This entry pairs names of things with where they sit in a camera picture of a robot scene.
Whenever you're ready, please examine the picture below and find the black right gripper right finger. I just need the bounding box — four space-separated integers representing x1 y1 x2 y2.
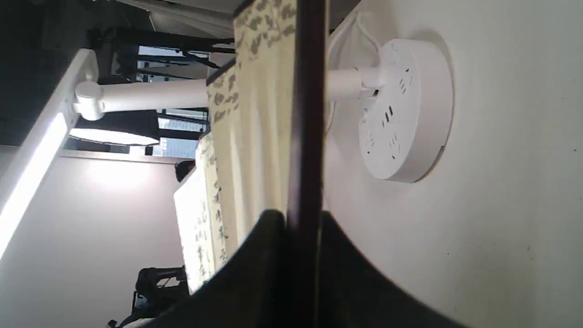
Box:
318 212 461 328

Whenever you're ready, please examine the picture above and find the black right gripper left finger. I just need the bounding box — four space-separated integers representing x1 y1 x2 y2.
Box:
150 210 285 328

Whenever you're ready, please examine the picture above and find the paper folding fan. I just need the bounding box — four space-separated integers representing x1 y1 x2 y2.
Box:
173 0 329 328

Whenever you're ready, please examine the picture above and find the white desk lamp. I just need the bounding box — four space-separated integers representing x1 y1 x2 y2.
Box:
0 38 454 262

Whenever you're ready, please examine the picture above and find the white power cable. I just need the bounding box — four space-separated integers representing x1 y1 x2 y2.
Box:
327 10 383 60

